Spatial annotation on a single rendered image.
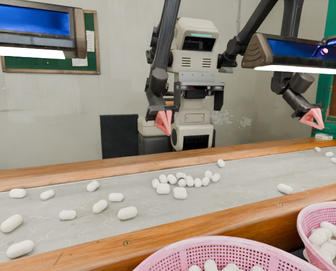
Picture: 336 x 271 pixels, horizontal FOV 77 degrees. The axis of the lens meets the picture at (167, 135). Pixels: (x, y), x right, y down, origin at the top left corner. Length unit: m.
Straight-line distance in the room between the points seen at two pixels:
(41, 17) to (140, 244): 0.36
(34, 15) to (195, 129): 0.99
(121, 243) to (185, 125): 0.97
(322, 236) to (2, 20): 0.58
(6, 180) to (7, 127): 2.09
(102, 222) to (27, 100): 2.32
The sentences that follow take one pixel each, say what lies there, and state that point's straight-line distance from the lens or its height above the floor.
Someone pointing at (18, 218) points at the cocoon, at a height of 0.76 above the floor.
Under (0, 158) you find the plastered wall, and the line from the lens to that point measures 2.86.
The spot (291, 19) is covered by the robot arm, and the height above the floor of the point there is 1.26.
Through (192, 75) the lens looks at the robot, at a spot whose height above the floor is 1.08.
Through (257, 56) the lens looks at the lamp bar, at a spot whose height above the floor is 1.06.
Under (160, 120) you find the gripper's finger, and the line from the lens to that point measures 0.70.
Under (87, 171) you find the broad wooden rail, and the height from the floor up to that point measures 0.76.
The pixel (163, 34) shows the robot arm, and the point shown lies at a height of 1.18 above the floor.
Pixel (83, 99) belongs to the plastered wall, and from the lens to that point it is 2.57.
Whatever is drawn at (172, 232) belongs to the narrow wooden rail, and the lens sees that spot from 0.37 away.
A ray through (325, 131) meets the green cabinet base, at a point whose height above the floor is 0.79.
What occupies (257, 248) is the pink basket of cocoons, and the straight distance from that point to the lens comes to 0.36.
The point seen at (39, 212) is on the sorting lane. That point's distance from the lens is 0.53.
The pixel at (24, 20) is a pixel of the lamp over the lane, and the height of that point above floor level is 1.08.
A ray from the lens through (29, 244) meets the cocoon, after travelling 0.42.
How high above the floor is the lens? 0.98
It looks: 11 degrees down
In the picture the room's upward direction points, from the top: straight up
